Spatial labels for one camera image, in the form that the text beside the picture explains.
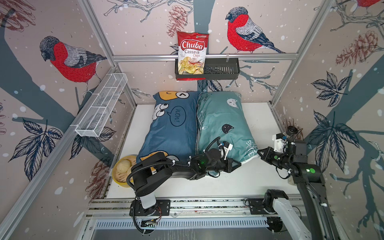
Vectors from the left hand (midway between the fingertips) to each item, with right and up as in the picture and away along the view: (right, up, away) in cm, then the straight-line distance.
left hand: (244, 165), depth 72 cm
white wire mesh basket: (-74, +21, -2) cm, 77 cm away
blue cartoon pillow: (-38, +17, +16) cm, 44 cm away
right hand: (+7, +8, +2) cm, 11 cm away
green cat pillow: (-8, +25, +21) cm, 34 cm away
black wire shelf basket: (-9, +59, +35) cm, 70 cm away
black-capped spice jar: (+35, +15, +19) cm, 43 cm away
